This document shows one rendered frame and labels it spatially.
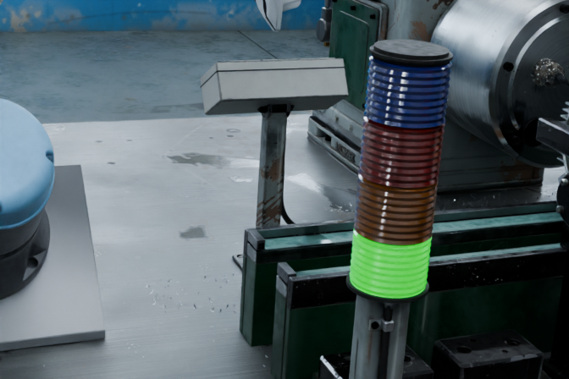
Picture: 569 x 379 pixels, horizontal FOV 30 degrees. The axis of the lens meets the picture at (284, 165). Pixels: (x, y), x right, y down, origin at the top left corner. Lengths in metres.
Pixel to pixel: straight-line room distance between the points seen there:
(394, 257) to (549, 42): 0.74
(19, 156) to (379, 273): 0.39
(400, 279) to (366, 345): 0.07
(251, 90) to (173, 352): 0.33
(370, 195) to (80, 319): 0.52
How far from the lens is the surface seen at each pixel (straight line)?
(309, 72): 1.32
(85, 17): 6.70
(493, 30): 1.48
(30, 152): 1.03
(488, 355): 1.12
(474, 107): 1.50
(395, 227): 0.78
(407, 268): 0.80
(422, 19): 1.63
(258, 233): 1.17
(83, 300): 1.22
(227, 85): 1.28
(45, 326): 1.21
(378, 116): 0.76
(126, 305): 1.30
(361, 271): 0.81
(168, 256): 1.43
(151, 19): 6.78
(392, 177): 0.77
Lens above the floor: 1.37
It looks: 19 degrees down
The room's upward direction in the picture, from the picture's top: 4 degrees clockwise
